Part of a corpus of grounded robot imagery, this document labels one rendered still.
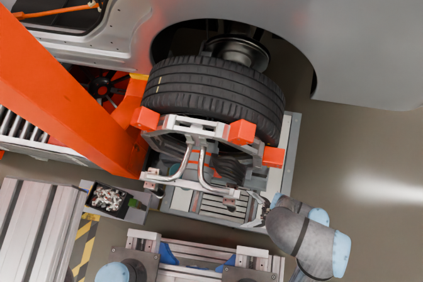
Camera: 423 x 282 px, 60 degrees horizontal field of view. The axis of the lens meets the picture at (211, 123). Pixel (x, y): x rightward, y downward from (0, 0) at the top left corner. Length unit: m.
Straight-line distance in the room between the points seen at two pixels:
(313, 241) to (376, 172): 1.60
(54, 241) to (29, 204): 0.06
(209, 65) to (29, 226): 1.10
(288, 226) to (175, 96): 0.67
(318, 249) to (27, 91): 0.90
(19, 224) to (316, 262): 0.80
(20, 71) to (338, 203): 2.00
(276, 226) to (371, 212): 1.52
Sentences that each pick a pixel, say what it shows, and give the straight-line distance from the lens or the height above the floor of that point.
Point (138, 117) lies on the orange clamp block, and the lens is 1.49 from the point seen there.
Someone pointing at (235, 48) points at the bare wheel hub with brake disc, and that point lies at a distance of 1.76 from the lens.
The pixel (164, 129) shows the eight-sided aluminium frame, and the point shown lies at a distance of 1.46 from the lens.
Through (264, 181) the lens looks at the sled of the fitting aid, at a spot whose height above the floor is 0.15.
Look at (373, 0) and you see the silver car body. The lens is 1.26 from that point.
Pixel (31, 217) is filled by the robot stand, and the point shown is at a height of 2.03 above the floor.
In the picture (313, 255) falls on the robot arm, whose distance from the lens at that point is 1.08.
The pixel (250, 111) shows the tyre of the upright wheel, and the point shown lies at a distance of 1.44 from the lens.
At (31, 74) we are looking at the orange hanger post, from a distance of 1.14.
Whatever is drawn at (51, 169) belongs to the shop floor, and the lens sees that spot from 2.90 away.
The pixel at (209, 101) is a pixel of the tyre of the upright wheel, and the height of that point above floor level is 1.18.
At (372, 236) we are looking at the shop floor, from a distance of 2.55.
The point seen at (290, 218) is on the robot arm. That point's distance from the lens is 1.08.
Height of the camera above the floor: 2.44
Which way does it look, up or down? 68 degrees down
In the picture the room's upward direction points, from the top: 17 degrees counter-clockwise
